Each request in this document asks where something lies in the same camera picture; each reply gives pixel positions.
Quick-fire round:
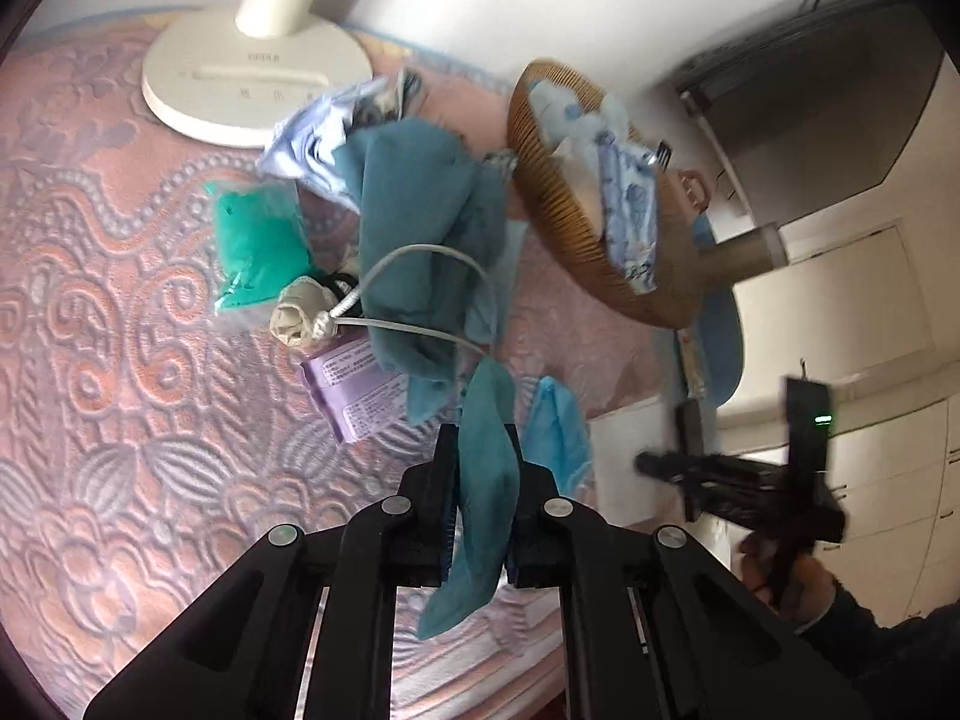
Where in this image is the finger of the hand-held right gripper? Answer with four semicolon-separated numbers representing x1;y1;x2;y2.
634;399;722;524

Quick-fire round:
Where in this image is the white blue tissue pack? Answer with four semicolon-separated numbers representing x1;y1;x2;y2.
595;141;662;295

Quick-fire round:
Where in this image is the brown wicker basket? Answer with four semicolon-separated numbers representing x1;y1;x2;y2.
506;58;722;329

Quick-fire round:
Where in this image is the person's right forearm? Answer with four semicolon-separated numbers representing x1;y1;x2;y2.
795;585;960;720

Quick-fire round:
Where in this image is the white cord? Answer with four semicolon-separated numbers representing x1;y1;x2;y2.
328;242;497;361

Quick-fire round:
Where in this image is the purple tissue pack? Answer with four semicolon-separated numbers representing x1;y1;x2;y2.
298;340;411;445

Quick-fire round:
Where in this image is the dark monitor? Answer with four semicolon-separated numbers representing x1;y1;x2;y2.
673;0;947;224

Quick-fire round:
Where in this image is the person's right hand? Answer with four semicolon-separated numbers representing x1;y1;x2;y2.
739;531;839;626

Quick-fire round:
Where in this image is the teal face mask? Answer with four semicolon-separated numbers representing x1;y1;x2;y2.
416;356;524;644

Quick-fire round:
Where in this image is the white desk lamp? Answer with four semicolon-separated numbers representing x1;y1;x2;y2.
141;0;376;149

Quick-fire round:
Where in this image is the white cabinet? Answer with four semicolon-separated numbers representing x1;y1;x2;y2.
712;217;960;616

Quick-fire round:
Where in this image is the beige rolled sock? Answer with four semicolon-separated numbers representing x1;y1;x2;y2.
268;277;340;351

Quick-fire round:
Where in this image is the clear plastic wrapper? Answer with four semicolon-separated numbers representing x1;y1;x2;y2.
257;73;430;209

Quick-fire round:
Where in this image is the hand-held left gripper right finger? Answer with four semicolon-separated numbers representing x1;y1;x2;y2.
504;424;890;720

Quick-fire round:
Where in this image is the green packet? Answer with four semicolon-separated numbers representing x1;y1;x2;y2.
210;180;321;317

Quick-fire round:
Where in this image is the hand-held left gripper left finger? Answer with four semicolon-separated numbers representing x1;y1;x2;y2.
82;424;460;720

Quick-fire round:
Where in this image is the blue face mask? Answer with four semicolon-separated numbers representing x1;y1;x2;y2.
521;375;595;490

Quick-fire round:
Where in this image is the teal cloth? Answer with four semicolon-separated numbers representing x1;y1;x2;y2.
347;118;512;426

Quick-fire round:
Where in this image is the pink embossed blanket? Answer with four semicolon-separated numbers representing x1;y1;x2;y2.
0;7;676;720

